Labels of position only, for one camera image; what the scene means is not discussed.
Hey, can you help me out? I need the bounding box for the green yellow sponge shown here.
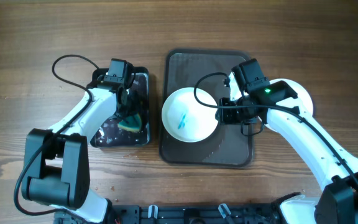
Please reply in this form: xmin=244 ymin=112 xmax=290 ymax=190
xmin=117 ymin=113 xmax=142 ymax=133

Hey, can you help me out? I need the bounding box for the white plate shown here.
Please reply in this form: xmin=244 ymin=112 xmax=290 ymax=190
xmin=252 ymin=78 xmax=313 ymax=136
xmin=162 ymin=87 xmax=218 ymax=142

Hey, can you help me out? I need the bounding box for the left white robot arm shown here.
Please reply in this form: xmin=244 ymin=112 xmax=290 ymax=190
xmin=14 ymin=82 xmax=147 ymax=223

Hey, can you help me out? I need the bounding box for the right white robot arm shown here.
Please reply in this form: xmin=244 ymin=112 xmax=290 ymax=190
xmin=218 ymin=78 xmax=358 ymax=223

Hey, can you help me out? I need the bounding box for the small black water tray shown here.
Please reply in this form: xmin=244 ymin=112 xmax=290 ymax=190
xmin=90 ymin=67 xmax=151 ymax=148

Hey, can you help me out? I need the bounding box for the large dark serving tray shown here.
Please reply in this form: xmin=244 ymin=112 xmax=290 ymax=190
xmin=159 ymin=49 xmax=254 ymax=167

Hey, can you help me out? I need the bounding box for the right black cable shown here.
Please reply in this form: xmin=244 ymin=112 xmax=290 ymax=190
xmin=193 ymin=72 xmax=358 ymax=218

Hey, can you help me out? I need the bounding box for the black cable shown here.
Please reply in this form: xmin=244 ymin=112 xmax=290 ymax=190
xmin=13 ymin=54 xmax=101 ymax=217
xmin=193 ymin=72 xmax=358 ymax=218

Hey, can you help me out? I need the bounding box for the left black cable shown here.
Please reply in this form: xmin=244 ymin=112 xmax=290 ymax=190
xmin=13 ymin=54 xmax=101 ymax=217

